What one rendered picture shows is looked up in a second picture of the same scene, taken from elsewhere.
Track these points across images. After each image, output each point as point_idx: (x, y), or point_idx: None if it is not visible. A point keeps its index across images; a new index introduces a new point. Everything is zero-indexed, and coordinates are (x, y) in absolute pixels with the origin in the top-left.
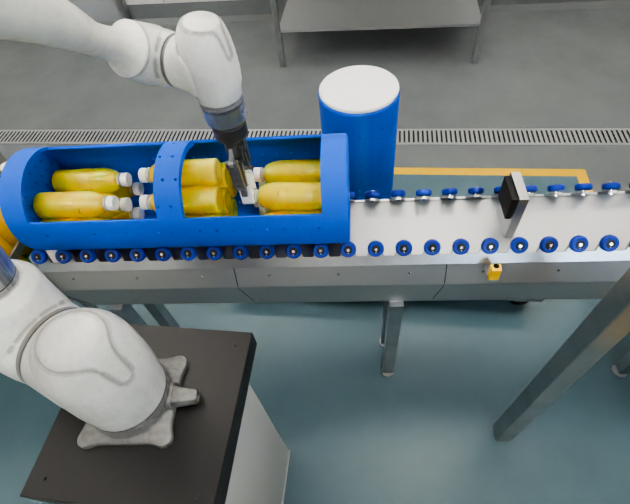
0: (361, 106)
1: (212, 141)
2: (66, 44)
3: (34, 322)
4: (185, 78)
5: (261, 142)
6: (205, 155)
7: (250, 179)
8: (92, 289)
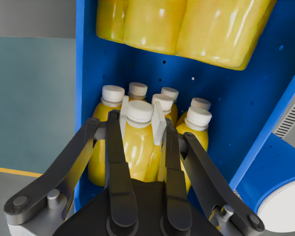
0: (270, 207)
1: None
2: None
3: None
4: None
5: (247, 150)
6: None
7: (153, 128)
8: None
